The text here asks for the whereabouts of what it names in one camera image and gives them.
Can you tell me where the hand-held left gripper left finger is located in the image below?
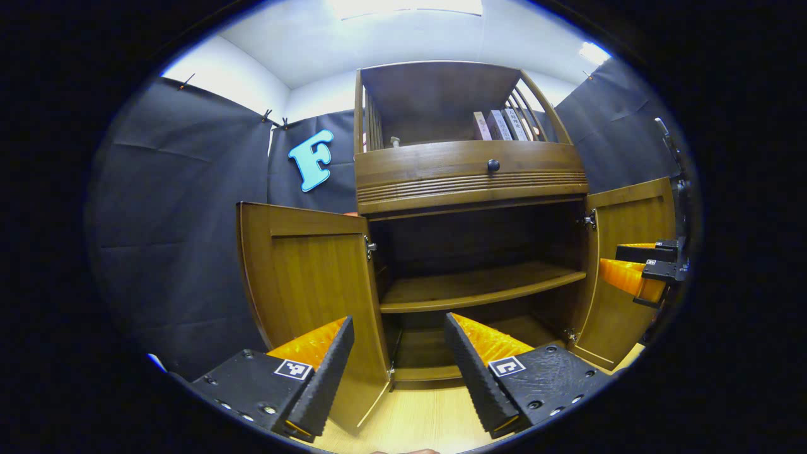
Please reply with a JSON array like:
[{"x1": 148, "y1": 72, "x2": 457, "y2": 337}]
[{"x1": 189, "y1": 315, "x2": 355, "y2": 442}]

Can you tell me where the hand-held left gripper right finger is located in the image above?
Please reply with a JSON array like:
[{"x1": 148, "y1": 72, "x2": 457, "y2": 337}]
[{"x1": 443, "y1": 312, "x2": 613, "y2": 440}]

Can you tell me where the wooden shoe cabinet door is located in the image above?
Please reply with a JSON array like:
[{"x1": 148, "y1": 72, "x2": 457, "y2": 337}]
[
  {"x1": 567, "y1": 177, "x2": 676, "y2": 373},
  {"x1": 236, "y1": 202, "x2": 395, "y2": 436}
]

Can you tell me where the wooden cabinet drawer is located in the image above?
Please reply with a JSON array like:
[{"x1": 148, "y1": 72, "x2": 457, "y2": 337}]
[{"x1": 355, "y1": 140, "x2": 589, "y2": 215}]

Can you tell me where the small ceiling light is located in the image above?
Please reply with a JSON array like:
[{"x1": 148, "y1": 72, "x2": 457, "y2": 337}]
[{"x1": 580, "y1": 41, "x2": 611, "y2": 65}]

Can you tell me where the grey upright book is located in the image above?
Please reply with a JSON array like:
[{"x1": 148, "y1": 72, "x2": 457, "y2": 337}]
[{"x1": 487, "y1": 110, "x2": 514, "y2": 141}]

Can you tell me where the black backdrop cloth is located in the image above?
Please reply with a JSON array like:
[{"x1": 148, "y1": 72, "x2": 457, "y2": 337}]
[{"x1": 85, "y1": 57, "x2": 691, "y2": 379}]

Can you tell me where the large ceiling light panel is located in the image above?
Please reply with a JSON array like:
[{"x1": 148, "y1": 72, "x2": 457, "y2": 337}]
[{"x1": 328, "y1": 0, "x2": 483, "y2": 20}]

